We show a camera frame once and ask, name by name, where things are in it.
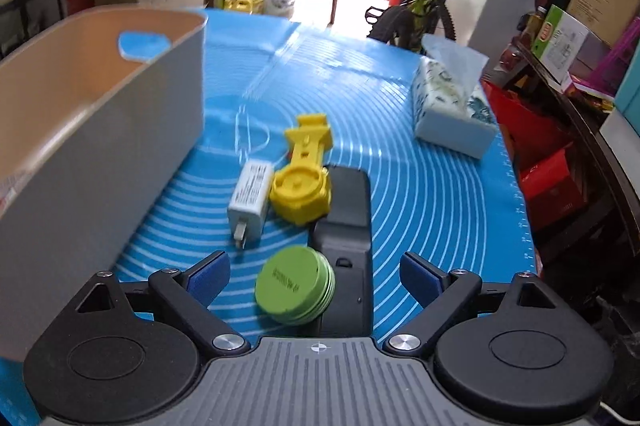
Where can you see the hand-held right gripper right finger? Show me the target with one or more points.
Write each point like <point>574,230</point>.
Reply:
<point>420,278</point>

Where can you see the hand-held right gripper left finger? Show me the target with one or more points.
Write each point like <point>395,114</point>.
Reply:
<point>210,278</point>

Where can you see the green round case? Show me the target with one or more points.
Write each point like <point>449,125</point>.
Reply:
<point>290,283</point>

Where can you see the white labelled charger plug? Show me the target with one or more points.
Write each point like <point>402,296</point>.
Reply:
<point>250,196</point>

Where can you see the black power bank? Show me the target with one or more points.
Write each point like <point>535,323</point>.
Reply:
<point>350,206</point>

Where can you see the yellow plastic tool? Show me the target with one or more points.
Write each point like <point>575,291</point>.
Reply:
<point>300,191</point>

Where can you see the beige plastic basket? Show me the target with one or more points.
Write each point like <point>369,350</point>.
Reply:
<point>100,165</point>

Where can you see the blue silicone mat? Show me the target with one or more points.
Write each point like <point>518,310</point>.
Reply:
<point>440,206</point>

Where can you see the red paper bag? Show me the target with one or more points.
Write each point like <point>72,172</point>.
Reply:
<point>550,191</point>

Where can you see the tissue box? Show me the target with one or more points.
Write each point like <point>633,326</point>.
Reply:
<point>450,115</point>

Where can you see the red gift bag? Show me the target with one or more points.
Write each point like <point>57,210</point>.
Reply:
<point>530,125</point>

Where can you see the dark wooden bench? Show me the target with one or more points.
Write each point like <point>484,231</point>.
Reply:
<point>600,165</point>

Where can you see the white foam box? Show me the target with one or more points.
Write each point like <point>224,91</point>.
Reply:
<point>625,130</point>

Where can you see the green white carton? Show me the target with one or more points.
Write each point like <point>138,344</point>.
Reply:
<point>560,40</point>

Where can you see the yellow plastic jug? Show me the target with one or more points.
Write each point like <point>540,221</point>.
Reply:
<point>245,3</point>

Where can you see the teal storage bin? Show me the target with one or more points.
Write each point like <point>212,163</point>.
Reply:
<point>630,90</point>

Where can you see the pink plastic rack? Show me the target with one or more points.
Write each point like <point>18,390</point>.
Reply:
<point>620,50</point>

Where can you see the black utility cart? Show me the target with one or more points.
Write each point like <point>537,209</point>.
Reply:
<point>30,5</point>

